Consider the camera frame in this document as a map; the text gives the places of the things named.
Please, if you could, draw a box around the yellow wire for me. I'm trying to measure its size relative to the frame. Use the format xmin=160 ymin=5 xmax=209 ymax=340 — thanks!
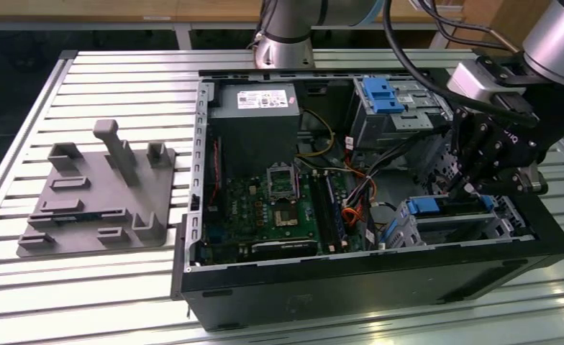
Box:
xmin=296 ymin=109 xmax=337 ymax=159

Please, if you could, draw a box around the black RAM slot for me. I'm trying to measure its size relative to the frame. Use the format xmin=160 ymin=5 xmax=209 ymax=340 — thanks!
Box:
xmin=310 ymin=172 xmax=336 ymax=252
xmin=325 ymin=171 xmax=348 ymax=247
xmin=317 ymin=172 xmax=341 ymax=250
xmin=332 ymin=170 xmax=353 ymax=244

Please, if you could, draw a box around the blue plastic bay tab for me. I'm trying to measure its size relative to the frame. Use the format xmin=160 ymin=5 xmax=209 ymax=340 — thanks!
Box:
xmin=381 ymin=211 xmax=402 ymax=246

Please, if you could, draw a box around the green RAM stick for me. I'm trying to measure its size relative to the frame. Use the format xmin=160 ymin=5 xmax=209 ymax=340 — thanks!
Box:
xmin=53 ymin=213 xmax=103 ymax=223

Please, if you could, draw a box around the grey white wire bundle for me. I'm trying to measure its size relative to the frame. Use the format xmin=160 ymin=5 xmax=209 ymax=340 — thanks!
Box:
xmin=304 ymin=165 xmax=360 ymax=176

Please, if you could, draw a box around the grey power supply unit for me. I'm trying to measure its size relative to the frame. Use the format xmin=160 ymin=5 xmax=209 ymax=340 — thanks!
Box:
xmin=206 ymin=82 xmax=302 ymax=172

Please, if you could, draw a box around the black graphics card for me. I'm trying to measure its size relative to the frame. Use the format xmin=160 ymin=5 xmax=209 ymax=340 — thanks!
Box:
xmin=249 ymin=239 xmax=320 ymax=258

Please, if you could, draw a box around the metal disk bay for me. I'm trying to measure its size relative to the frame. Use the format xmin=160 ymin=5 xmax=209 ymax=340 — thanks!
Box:
xmin=381 ymin=175 xmax=534 ymax=249

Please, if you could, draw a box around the green Dell motherboard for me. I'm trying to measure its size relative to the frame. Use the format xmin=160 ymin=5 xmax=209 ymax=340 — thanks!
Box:
xmin=200 ymin=163 xmax=362 ymax=267

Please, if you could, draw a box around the metal socket cover frame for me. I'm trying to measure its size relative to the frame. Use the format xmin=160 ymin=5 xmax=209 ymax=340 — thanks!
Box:
xmin=265 ymin=162 xmax=297 ymax=202

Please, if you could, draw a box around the blue plastic drive latch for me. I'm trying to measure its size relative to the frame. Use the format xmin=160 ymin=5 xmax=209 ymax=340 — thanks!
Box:
xmin=362 ymin=77 xmax=406 ymax=114

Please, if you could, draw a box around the thin wire locking lever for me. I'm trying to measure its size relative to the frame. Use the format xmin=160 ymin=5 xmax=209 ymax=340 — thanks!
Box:
xmin=292 ymin=163 xmax=304 ymax=204

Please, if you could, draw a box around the metal optical drive cage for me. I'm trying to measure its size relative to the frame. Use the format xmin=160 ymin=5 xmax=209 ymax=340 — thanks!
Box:
xmin=350 ymin=75 xmax=460 ymax=165

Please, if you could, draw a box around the black open PC case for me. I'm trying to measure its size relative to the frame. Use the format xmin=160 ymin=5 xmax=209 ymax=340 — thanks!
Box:
xmin=169 ymin=67 xmax=564 ymax=332

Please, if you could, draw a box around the CPU socket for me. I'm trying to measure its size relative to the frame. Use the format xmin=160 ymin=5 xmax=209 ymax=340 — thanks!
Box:
xmin=269 ymin=201 xmax=305 ymax=231

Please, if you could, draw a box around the grey parts rack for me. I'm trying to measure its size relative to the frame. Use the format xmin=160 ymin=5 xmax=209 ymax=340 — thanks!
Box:
xmin=15 ymin=119 xmax=180 ymax=259

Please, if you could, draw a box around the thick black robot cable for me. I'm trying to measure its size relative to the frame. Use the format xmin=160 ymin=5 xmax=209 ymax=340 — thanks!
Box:
xmin=381 ymin=0 xmax=540 ymax=127

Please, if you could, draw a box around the orange flat cable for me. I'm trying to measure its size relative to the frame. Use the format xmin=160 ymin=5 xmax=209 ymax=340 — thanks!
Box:
xmin=340 ymin=206 xmax=362 ymax=231

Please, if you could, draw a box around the wooden desk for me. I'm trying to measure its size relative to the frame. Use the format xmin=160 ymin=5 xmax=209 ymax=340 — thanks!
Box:
xmin=0 ymin=0 xmax=522 ymax=23

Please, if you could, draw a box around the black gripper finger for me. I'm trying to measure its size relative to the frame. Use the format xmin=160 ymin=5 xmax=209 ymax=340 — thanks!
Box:
xmin=473 ymin=165 xmax=549 ymax=197
xmin=446 ymin=107 xmax=497 ymax=201

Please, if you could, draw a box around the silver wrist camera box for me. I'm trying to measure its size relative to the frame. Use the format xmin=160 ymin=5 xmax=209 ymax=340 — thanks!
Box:
xmin=446 ymin=59 xmax=521 ymax=106

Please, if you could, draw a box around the black wire bundle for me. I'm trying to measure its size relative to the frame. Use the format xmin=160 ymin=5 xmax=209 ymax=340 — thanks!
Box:
xmin=344 ymin=131 xmax=450 ymax=216

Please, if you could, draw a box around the hard disk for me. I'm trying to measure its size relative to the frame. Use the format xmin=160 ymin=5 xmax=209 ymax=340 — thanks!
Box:
xmin=405 ymin=195 xmax=494 ymax=217

